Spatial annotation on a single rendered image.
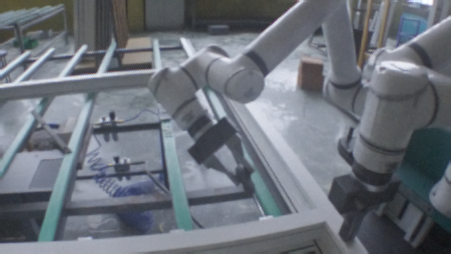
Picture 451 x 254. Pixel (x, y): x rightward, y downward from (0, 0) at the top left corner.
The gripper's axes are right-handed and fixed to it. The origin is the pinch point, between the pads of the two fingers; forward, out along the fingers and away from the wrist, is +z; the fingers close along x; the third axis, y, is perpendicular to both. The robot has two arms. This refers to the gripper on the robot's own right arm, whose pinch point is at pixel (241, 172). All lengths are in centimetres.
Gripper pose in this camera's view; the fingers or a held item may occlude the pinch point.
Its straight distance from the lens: 77.6
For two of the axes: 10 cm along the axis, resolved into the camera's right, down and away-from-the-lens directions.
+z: 6.6, 7.5, -1.1
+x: 7.3, -6.6, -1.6
